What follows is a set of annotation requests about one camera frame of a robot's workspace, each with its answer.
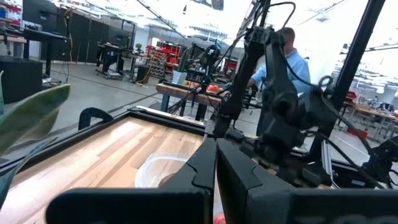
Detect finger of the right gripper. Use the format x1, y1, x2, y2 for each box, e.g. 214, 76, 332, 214
273, 155, 304, 184
300, 164, 332, 188

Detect black aluminium table frame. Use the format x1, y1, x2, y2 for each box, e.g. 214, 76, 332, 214
0, 105, 208, 175

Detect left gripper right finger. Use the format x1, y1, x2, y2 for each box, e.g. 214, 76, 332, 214
216, 138, 398, 224

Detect person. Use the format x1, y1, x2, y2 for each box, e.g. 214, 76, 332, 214
247, 27, 312, 138

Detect red bin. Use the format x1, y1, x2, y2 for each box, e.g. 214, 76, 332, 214
346, 127, 368, 139

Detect black frame clamp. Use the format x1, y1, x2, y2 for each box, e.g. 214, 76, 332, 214
77, 107, 114, 131

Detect black camera stand post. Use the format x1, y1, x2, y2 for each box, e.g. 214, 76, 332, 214
310, 0, 386, 162

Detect black desk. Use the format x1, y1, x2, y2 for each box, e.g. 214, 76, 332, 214
23, 29, 69, 77

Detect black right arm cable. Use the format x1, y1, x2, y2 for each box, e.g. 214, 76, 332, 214
278, 1, 386, 190

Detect clear plastic tupperware container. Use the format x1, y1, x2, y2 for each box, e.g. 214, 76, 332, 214
134, 151, 191, 189

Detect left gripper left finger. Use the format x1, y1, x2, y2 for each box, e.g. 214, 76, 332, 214
45, 138, 218, 224

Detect wooden workbench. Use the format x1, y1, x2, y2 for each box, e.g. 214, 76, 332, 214
155, 82, 223, 121

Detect red storage shelves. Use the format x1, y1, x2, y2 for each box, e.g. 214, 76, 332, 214
146, 42, 184, 78

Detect light wooden table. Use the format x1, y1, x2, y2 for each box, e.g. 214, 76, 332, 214
354, 104, 398, 138

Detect black cabinet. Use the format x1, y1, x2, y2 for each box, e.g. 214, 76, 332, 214
0, 55, 44, 105

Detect green snake plant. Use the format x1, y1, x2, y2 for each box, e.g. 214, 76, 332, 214
0, 70, 72, 208

